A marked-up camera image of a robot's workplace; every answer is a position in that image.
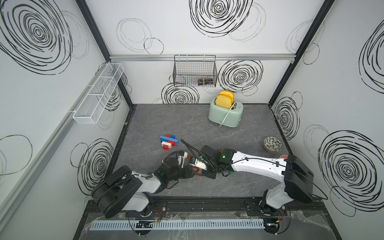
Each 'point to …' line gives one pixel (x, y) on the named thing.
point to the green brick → (231, 172)
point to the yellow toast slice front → (224, 100)
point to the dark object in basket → (207, 81)
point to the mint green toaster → (217, 114)
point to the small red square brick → (165, 147)
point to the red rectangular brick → (173, 143)
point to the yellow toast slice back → (227, 92)
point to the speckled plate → (273, 144)
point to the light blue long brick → (165, 139)
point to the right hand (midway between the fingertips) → (204, 169)
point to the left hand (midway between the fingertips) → (196, 171)
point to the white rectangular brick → (167, 143)
